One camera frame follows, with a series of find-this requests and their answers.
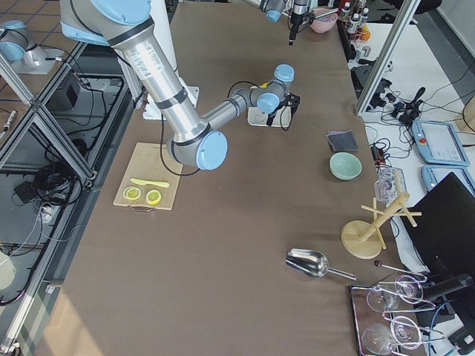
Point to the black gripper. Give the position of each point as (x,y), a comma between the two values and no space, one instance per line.
(271,119)
(295,18)

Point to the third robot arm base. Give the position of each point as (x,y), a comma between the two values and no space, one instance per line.
(22,51)

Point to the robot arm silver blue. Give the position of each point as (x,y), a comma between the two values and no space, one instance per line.
(127,26)
(275,8)

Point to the white rabbit tray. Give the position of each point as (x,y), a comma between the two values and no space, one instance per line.
(256,117)

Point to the pink bowl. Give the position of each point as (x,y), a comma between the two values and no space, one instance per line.
(323,21)

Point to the grey folded cloth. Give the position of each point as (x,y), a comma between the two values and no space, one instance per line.
(342,141)

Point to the light green bowl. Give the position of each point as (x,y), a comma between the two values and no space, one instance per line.
(345,166)

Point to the clear glass cup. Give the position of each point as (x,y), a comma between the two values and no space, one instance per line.
(389,184)

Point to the blue teach pendant upper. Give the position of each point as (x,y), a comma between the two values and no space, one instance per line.
(438,143)

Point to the wooden cutting board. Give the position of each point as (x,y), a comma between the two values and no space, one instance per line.
(152,162)

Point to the wooden mug tree stand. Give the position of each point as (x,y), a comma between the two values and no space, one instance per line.
(364,240)

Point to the metal scoop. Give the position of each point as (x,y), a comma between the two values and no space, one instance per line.
(313,264)

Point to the lemon slice lower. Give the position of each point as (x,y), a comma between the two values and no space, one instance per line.
(153,197)

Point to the lemon slice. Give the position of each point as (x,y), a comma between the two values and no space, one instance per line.
(132,193)
(153,197)

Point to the yellow plastic knife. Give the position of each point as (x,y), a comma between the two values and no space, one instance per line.
(142,182)

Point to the lemon slice upper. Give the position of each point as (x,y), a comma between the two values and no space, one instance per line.
(132,193)

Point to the black monitor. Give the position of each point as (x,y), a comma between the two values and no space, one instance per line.
(444,235)

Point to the aluminium frame post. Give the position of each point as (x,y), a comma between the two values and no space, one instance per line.
(402,20)

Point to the wire glass rack tray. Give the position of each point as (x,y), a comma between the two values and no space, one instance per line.
(384,316)

